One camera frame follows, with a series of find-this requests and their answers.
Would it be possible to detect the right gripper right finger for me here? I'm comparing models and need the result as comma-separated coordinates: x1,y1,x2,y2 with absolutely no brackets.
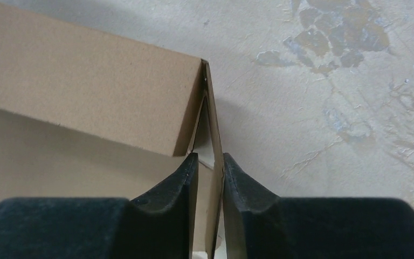
223,153,414,258

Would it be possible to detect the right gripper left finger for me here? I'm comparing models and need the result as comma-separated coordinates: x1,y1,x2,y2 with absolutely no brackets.
0,153,199,258

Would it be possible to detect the brown cardboard box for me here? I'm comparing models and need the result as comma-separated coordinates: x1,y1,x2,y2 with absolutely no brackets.
0,3,224,258

